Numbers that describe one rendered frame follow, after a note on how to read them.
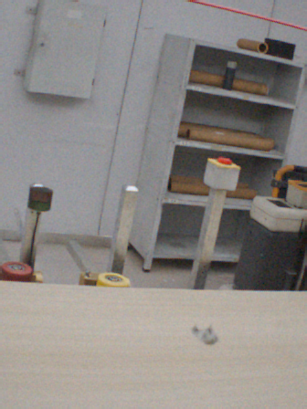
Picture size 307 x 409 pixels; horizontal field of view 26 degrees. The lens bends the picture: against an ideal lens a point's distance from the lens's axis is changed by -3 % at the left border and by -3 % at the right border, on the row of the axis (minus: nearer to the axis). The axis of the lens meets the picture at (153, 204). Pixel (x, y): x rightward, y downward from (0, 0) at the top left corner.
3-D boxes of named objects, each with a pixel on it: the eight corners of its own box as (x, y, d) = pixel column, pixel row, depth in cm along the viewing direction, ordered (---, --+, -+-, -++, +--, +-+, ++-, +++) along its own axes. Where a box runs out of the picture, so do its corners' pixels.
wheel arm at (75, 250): (65, 250, 211) (67, 238, 210) (75, 251, 212) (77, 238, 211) (104, 311, 173) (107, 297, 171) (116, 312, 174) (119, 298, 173)
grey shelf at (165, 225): (122, 247, 480) (164, 33, 442) (232, 254, 515) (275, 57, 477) (143, 272, 441) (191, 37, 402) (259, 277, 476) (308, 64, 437)
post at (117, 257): (93, 341, 191) (122, 183, 179) (105, 341, 192) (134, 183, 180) (97, 347, 188) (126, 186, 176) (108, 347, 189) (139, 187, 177)
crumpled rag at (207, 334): (189, 325, 154) (191, 316, 154) (217, 330, 155) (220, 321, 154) (190, 341, 146) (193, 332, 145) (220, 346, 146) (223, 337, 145)
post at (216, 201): (175, 327, 200) (208, 183, 189) (190, 327, 202) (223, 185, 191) (182, 333, 196) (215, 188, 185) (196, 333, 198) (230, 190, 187)
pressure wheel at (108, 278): (87, 316, 173) (93, 276, 170) (100, 307, 180) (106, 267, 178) (114, 325, 171) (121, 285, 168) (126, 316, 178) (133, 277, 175)
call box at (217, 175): (202, 184, 190) (207, 158, 188) (223, 186, 192) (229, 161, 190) (212, 192, 183) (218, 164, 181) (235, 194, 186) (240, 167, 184)
